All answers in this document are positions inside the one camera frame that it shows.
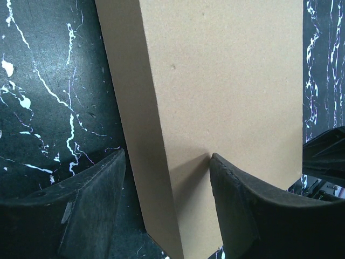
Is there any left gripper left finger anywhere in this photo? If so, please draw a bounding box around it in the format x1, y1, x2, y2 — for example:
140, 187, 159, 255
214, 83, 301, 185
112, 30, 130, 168
1, 149, 126, 258

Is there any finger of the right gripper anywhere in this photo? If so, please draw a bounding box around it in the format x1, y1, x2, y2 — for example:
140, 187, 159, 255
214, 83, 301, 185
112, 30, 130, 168
302, 126, 344, 178

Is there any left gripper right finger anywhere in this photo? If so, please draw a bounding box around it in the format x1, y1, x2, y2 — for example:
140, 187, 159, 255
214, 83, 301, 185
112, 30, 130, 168
210, 153, 344, 258

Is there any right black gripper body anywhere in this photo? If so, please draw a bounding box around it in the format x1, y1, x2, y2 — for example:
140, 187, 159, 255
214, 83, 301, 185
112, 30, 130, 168
287, 174, 344, 201

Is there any cardboard box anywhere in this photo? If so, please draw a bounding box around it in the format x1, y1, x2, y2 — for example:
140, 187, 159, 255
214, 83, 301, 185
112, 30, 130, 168
95, 1, 303, 258

